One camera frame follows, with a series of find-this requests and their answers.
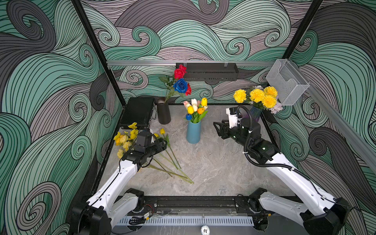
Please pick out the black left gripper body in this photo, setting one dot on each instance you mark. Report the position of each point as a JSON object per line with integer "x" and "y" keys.
{"x": 154, "y": 148}

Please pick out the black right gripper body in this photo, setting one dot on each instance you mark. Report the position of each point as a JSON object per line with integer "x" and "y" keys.
{"x": 235, "y": 134}

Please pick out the yellow flower bunch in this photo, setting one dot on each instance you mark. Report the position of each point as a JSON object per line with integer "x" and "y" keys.
{"x": 176, "y": 173}

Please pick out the teal ceramic vase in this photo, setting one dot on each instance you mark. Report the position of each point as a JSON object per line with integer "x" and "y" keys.
{"x": 193, "y": 132}

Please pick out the black cylindrical vase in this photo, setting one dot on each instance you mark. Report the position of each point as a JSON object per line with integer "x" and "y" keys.
{"x": 163, "y": 111}

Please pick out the yellow ranunculus stem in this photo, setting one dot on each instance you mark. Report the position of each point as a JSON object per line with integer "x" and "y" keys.
{"x": 133, "y": 132}

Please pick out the pale yellow blossom spray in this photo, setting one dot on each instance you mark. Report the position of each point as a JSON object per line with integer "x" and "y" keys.
{"x": 123, "y": 144}

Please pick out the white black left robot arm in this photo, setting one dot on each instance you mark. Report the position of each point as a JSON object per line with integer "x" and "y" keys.
{"x": 102, "y": 211}

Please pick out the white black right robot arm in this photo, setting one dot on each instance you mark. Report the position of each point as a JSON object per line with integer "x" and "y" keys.
{"x": 314, "y": 209}

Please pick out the purple glass vase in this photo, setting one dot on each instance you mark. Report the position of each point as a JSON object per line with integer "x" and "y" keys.
{"x": 255, "y": 113}

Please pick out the yellow tulip bouquet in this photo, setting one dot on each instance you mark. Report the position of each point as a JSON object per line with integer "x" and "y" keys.
{"x": 196, "y": 110}

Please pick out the yellow carnation bouquet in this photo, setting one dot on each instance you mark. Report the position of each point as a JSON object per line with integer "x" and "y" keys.
{"x": 266, "y": 98}

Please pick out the black ribbed hard case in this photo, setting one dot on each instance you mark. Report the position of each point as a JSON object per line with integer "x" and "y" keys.
{"x": 138, "y": 110}

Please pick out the blue rose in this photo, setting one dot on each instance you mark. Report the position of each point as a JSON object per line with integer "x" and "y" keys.
{"x": 181, "y": 86}

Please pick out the red rose stem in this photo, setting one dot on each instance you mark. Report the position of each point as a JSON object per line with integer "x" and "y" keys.
{"x": 170, "y": 80}

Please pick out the black hanging tray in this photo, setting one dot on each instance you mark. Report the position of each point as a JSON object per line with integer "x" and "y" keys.
{"x": 210, "y": 72}

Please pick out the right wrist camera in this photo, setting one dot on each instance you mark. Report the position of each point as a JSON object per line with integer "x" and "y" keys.
{"x": 234, "y": 118}

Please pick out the clear acrylic wall box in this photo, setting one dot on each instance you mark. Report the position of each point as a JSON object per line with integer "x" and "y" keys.
{"x": 286, "y": 77}

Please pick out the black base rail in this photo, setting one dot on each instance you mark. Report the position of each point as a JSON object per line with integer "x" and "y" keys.
{"x": 238, "y": 203}

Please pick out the white slotted cable duct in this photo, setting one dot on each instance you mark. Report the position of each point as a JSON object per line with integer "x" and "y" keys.
{"x": 199, "y": 221}

